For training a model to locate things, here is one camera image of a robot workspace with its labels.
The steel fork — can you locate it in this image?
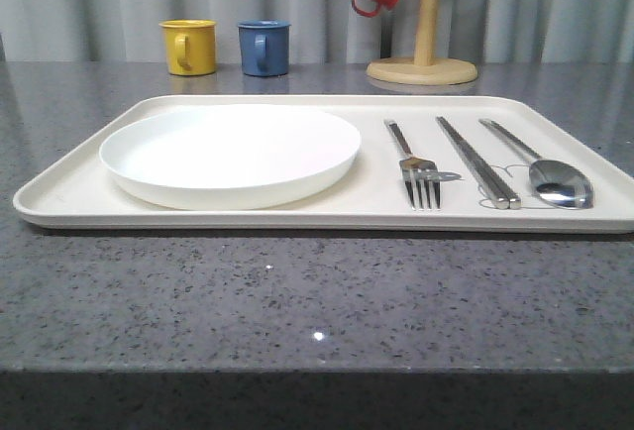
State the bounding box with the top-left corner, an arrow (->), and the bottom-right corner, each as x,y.
384,119 -> 441,210

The white round plate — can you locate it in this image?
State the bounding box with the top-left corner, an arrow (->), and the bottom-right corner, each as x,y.
99,104 -> 362,210

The steel chopstick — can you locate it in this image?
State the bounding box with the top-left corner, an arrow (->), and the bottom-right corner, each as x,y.
438,116 -> 523,210
435,116 -> 512,211

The steel utensil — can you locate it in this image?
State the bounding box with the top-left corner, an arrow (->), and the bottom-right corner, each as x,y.
479,118 -> 594,209

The cream rabbit serving tray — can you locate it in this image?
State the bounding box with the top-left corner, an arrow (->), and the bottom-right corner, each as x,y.
14,95 -> 633,233

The blue enamel mug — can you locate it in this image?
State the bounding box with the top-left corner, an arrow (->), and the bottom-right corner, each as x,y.
237,20 -> 290,77

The wooden mug tree stand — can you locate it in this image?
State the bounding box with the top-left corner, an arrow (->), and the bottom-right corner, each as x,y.
367,0 -> 477,86

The yellow enamel mug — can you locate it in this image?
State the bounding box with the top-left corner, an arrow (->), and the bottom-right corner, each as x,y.
159,20 -> 217,76

